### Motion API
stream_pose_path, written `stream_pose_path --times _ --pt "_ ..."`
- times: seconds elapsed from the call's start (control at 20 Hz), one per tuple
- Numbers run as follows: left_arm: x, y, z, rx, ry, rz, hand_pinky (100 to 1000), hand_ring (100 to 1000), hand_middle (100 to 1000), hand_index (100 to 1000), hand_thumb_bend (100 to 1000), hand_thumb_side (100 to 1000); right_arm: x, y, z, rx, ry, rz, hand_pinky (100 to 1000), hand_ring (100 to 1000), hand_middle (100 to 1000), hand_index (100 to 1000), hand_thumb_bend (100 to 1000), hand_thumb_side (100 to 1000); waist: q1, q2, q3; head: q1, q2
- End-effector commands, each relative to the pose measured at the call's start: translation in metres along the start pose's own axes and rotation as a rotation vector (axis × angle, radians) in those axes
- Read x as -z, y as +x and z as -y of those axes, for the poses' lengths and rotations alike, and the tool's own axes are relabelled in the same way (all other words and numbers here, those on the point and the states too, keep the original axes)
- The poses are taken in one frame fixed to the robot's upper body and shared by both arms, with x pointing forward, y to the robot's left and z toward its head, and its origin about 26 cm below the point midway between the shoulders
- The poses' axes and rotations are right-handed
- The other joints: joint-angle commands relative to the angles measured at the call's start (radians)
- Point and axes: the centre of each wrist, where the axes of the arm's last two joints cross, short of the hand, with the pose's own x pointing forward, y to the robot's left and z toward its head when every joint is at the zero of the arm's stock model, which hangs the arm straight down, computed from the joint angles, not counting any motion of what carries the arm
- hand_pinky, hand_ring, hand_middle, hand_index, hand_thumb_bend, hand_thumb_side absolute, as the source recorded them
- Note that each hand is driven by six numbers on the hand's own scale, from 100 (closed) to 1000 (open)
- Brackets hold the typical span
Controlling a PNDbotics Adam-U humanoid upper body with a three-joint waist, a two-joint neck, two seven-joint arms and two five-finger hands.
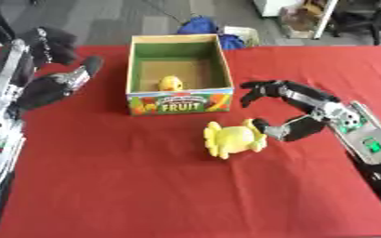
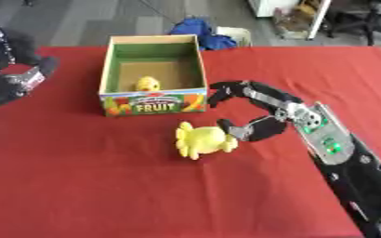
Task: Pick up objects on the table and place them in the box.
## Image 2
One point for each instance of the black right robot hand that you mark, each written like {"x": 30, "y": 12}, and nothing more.
{"x": 264, "y": 127}

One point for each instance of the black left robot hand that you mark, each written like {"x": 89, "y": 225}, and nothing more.
{"x": 34, "y": 74}

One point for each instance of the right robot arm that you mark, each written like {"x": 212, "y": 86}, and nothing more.
{"x": 346, "y": 156}

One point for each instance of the tan cardboard box green inside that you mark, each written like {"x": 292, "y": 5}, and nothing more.
{"x": 153, "y": 76}

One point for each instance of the large yellow soft toy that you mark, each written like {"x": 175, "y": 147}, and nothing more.
{"x": 205, "y": 140}

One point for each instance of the white basket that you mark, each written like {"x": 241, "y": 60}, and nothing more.
{"x": 236, "y": 34}

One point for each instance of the brown bag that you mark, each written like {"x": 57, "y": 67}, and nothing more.
{"x": 292, "y": 19}

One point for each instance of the blue bag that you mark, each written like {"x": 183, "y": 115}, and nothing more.
{"x": 202, "y": 32}

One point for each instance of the small yellow soft toy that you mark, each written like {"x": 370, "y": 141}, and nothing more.
{"x": 147, "y": 84}

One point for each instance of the white cabinet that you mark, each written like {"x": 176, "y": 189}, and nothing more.
{"x": 277, "y": 7}

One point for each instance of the black office chair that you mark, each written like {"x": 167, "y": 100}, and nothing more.
{"x": 368, "y": 18}

